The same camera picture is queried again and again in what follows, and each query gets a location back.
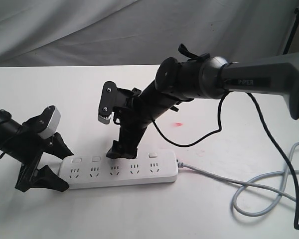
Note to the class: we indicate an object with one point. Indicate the white five-outlet power strip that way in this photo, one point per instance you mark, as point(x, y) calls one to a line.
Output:
point(98, 171)

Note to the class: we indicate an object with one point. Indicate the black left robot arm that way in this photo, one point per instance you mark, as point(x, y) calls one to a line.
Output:
point(8, 129)

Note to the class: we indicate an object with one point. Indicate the grey backdrop cloth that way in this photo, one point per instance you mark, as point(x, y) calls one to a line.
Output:
point(138, 32)

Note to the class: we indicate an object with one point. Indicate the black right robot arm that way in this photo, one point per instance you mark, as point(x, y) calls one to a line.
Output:
point(199, 77)

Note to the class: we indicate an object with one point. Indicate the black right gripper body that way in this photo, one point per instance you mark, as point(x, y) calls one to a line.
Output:
point(130, 110)

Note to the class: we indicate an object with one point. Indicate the black tripod stand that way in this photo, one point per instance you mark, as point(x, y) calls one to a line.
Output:
point(292, 32)

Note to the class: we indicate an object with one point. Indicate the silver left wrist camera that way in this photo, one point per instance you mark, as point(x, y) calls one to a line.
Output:
point(48, 122)

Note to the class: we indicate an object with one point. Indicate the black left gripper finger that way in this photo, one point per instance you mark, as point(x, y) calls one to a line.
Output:
point(58, 148)
point(46, 178)

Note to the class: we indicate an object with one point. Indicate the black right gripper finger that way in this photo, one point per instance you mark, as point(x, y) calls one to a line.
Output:
point(130, 153)
point(116, 151)

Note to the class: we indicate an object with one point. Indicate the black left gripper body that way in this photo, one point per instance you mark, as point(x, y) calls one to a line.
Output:
point(27, 147)

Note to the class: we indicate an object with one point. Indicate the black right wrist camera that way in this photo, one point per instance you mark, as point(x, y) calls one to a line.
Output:
point(107, 102)

